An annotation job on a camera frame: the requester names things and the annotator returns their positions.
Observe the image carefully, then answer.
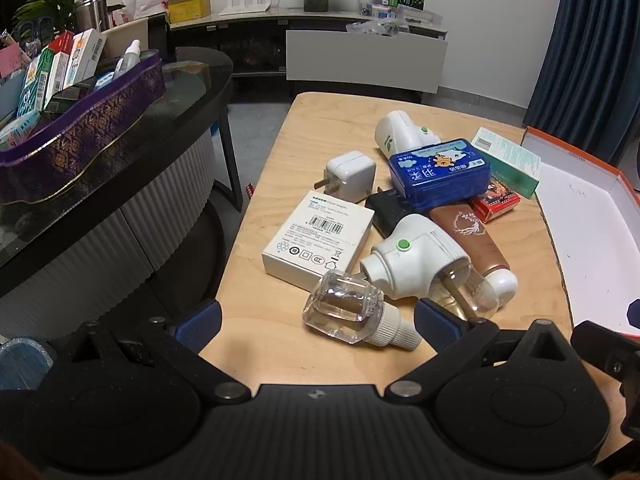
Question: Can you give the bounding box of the red medicine box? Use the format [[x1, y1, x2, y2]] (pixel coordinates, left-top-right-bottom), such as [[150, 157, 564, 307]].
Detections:
[[48, 30, 76, 53]]

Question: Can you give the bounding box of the white power adapter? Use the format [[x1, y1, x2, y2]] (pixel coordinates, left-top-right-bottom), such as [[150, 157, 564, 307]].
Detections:
[[314, 150, 377, 204]]

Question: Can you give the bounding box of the beige cardboard box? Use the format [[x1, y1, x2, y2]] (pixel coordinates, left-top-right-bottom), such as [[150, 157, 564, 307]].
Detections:
[[102, 15, 168, 58]]

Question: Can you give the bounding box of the blue plastic container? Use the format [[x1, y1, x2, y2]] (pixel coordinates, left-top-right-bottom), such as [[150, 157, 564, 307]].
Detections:
[[0, 337, 55, 392]]

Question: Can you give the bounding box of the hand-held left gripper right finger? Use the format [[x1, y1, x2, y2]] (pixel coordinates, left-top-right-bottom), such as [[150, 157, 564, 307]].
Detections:
[[385, 298, 576, 403]]

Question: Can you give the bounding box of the clear liquid refill bottle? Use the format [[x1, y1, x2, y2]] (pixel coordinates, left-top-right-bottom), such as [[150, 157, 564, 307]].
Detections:
[[301, 269, 423, 352]]

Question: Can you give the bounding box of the clear plastic bag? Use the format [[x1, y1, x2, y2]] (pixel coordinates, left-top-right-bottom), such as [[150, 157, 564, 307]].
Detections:
[[347, 17, 401, 38]]

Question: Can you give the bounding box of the dark blue curtain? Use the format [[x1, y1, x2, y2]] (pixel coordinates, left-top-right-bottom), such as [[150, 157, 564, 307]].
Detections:
[[522, 0, 640, 166]]

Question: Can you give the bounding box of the pink box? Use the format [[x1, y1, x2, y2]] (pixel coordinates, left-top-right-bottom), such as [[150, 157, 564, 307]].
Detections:
[[0, 42, 31, 79]]

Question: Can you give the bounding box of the steel tumbler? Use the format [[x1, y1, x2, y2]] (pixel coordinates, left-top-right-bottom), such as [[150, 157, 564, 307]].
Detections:
[[75, 0, 109, 33]]

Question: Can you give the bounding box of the white plastic bag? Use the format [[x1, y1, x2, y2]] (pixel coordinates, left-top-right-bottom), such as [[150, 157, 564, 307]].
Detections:
[[122, 0, 168, 21]]

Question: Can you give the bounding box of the white orange medicine box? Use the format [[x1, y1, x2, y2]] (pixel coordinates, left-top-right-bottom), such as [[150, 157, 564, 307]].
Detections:
[[63, 28, 107, 86]]

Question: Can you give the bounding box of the orange white box tray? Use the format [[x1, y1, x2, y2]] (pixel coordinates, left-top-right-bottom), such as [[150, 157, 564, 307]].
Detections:
[[520, 126, 640, 341]]

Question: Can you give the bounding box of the white barcode box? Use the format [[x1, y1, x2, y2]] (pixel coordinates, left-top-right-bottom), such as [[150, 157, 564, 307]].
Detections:
[[261, 191, 376, 293]]

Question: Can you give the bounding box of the blue cartoon tin case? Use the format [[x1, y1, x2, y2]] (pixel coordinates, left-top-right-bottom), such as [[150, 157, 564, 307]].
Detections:
[[389, 137, 492, 212]]

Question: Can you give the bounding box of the yellow tin box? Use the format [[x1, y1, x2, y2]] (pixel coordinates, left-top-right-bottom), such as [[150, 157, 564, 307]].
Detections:
[[166, 0, 212, 23]]

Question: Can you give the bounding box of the black power adapter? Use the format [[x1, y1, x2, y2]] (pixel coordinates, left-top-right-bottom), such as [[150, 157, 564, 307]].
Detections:
[[365, 187, 418, 239]]

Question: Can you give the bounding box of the white repellent heater green logo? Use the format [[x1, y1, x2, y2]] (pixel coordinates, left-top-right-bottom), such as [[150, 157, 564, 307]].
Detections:
[[374, 110, 442, 157]]

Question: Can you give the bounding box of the red card box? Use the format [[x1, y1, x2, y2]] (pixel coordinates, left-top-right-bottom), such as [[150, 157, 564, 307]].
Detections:
[[468, 172, 522, 224]]

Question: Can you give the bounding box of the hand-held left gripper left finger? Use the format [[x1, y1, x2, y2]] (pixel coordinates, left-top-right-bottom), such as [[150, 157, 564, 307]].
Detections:
[[50, 300, 252, 406]]

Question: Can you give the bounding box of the white repellent heater with bottle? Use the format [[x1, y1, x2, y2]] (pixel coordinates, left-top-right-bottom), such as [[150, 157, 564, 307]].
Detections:
[[359, 213, 501, 321]]

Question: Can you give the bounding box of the green white bandage box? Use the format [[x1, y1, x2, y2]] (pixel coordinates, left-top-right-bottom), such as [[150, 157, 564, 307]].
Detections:
[[470, 127, 542, 200]]

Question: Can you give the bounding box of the brown tube white cap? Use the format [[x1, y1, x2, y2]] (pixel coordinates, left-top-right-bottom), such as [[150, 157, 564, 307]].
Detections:
[[429, 203, 519, 306]]

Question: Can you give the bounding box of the green white medicine box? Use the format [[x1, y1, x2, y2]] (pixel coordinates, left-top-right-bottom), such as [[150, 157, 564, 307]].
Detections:
[[16, 47, 56, 118]]

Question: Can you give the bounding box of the white spray bottle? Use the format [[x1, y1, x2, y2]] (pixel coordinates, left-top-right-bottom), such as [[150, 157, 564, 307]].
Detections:
[[112, 39, 142, 81]]

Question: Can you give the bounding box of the black glass-top grey cabinet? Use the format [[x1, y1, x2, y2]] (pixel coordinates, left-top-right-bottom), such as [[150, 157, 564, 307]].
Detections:
[[0, 46, 246, 346]]

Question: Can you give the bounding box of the light blue packet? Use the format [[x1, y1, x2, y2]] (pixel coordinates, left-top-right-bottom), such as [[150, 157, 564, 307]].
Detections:
[[0, 110, 42, 150]]

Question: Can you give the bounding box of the low white console cabinet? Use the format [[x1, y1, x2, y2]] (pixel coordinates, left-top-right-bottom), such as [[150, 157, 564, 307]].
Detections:
[[167, 7, 448, 96]]

